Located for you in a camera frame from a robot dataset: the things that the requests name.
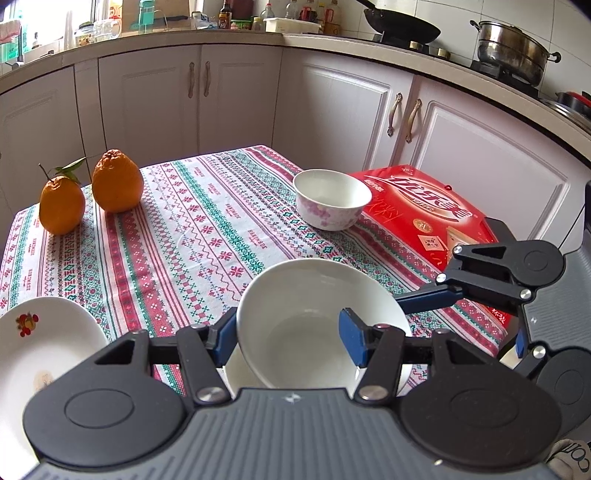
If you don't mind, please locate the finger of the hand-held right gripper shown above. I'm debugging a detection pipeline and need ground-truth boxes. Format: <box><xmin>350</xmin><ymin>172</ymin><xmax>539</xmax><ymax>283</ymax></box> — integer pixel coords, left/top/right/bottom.
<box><xmin>394</xmin><ymin>241</ymin><xmax>537</xmax><ymax>315</ymax></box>
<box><xmin>514</xmin><ymin>320</ymin><xmax>555</xmax><ymax>380</ymax></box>

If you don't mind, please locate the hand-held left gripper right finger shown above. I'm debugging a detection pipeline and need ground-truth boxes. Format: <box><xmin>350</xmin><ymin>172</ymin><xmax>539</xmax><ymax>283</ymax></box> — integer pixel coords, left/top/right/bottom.
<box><xmin>338</xmin><ymin>308</ymin><xmax>500</xmax><ymax>401</ymax></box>

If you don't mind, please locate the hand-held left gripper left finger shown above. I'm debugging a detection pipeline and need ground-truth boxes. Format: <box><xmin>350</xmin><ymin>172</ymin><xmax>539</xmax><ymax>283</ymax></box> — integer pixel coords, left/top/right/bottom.
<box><xmin>95</xmin><ymin>309</ymin><xmax>239</xmax><ymax>408</ymax></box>

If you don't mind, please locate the plain white bowl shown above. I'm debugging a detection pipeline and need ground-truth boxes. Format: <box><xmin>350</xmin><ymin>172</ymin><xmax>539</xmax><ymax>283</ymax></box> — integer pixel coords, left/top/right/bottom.
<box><xmin>223</xmin><ymin>258</ymin><xmax>413</xmax><ymax>395</ymax></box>

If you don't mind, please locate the white bowl with pink flowers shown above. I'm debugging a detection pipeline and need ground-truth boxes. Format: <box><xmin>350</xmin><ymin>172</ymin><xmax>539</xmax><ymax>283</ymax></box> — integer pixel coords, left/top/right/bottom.
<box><xmin>292</xmin><ymin>169</ymin><xmax>373</xmax><ymax>232</ymax></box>

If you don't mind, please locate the white plate with brown stain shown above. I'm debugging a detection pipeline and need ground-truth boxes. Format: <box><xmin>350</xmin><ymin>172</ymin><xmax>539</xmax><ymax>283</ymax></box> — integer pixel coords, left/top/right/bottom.
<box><xmin>0</xmin><ymin>296</ymin><xmax>109</xmax><ymax>476</ymax></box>

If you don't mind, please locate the red gift box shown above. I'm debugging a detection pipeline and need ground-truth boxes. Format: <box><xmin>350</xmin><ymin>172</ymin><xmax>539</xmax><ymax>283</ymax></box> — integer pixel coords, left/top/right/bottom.
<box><xmin>346</xmin><ymin>165</ymin><xmax>518</xmax><ymax>340</ymax></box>

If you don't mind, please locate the white printed cloth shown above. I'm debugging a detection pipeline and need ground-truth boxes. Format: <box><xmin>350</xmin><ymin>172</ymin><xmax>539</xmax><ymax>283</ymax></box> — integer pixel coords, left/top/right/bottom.
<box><xmin>546</xmin><ymin>438</ymin><xmax>591</xmax><ymax>480</ymax></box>

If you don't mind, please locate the patterned red green tablecloth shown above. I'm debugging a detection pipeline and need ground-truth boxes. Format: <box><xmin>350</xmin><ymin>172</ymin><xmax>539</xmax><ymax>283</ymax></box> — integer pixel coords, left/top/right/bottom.
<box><xmin>0</xmin><ymin>144</ymin><xmax>509</xmax><ymax>402</ymax></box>

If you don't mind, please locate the bumpy orange without leaves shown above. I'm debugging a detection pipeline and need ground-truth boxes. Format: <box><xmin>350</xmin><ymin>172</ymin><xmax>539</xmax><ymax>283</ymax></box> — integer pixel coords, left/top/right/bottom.
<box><xmin>91</xmin><ymin>148</ymin><xmax>144</xmax><ymax>214</ymax></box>

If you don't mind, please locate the orange with stem and leaves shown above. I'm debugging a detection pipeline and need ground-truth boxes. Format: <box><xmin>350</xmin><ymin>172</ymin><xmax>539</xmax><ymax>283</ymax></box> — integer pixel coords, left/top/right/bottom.
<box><xmin>38</xmin><ymin>157</ymin><xmax>88</xmax><ymax>236</ymax></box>

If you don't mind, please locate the white kitchen cabinet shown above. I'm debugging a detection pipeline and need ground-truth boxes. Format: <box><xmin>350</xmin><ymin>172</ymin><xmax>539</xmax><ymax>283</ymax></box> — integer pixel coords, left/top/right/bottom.
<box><xmin>0</xmin><ymin>44</ymin><xmax>591</xmax><ymax>259</ymax></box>

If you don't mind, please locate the pot with red rim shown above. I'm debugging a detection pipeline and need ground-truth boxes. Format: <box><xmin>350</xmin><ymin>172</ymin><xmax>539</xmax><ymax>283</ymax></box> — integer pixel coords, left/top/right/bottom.
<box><xmin>554</xmin><ymin>90</ymin><xmax>591</xmax><ymax>121</ymax></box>

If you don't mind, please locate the black gas stove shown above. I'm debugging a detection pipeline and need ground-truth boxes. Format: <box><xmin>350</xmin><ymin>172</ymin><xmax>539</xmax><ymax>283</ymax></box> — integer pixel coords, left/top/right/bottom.
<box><xmin>379</xmin><ymin>37</ymin><xmax>541</xmax><ymax>95</ymax></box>

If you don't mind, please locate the large steel stockpot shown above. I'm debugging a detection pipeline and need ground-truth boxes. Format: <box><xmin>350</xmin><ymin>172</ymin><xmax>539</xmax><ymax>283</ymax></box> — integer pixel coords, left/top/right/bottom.
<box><xmin>470</xmin><ymin>19</ymin><xmax>561</xmax><ymax>86</ymax></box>

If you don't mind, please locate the black wok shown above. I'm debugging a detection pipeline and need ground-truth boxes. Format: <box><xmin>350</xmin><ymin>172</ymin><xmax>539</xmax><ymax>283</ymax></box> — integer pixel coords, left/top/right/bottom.
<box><xmin>353</xmin><ymin>0</ymin><xmax>441</xmax><ymax>44</ymax></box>

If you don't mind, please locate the oil bottle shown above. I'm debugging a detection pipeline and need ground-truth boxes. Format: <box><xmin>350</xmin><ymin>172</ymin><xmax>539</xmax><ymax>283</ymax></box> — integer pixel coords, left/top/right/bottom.
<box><xmin>323</xmin><ymin>0</ymin><xmax>342</xmax><ymax>34</ymax></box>

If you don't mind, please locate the beige kitchen countertop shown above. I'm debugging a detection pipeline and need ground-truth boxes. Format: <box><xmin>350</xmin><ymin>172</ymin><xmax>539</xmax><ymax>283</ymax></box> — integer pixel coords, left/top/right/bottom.
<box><xmin>0</xmin><ymin>25</ymin><xmax>591</xmax><ymax>139</ymax></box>

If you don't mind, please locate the white rectangular tray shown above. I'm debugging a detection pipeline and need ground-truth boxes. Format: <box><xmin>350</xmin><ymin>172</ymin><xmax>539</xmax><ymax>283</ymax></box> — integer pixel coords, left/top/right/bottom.
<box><xmin>265</xmin><ymin>17</ymin><xmax>321</xmax><ymax>34</ymax></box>

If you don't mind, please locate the glass mug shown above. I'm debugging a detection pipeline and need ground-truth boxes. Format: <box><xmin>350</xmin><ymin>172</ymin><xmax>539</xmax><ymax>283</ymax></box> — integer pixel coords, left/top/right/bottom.
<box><xmin>95</xmin><ymin>18</ymin><xmax>123</xmax><ymax>40</ymax></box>

